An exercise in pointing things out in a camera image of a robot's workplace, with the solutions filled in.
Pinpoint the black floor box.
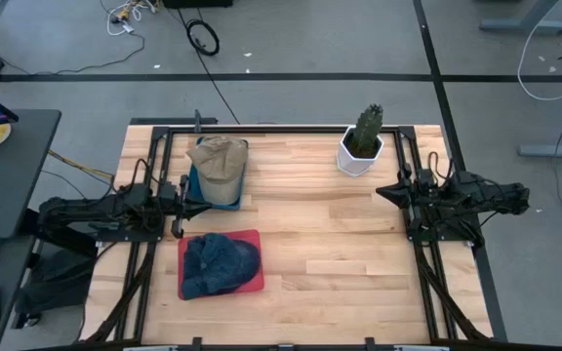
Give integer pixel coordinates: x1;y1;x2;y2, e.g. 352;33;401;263
161;0;235;10

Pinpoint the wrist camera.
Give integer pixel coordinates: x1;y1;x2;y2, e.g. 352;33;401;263
417;168;437;190
156;180;179;202

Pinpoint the pink translucent plastic bin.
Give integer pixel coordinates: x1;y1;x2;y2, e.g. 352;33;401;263
177;228;266;301

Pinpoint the black aluminium frame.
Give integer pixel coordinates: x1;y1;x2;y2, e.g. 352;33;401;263
79;116;509;351

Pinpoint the blue plastic bin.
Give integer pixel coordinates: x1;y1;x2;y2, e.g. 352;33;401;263
185;136;251;213

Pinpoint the yellow floor cable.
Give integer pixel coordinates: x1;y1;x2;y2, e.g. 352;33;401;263
48;148;117;181

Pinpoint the black desk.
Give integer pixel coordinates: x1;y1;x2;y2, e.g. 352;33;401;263
0;109;62;351

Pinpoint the beige cap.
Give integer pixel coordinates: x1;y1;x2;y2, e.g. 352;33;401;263
196;170;244;206
185;136;250;184

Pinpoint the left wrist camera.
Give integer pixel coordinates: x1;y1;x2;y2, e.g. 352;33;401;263
156;180;179;202

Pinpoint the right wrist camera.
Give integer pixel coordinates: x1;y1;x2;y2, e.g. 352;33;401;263
417;168;437;190

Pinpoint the blue denim cap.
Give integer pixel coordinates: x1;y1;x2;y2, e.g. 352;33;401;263
181;232;236;301
212;237;262;295

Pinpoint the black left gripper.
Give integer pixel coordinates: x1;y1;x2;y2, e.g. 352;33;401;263
158;175;214;239

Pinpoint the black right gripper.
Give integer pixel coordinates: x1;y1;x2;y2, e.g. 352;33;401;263
376;165;439;236

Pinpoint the grey desk leg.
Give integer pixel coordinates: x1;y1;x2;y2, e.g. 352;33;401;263
518;132;562;161
479;0;562;36

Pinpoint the white plant pot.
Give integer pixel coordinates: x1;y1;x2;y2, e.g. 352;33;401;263
336;125;385;177

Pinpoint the white cable bundle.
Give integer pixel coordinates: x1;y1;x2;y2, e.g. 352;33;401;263
99;0;159;37

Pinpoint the coiled black cable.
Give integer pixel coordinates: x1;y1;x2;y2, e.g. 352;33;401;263
184;18;221;58

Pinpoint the black bag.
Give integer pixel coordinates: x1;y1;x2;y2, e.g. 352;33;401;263
15;248;98;318

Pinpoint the silver aluminium bracket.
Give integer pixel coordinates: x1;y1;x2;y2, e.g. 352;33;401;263
122;344;180;351
391;344;452;351

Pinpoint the green cactus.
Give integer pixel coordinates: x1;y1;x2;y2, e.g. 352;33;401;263
349;102;384;158

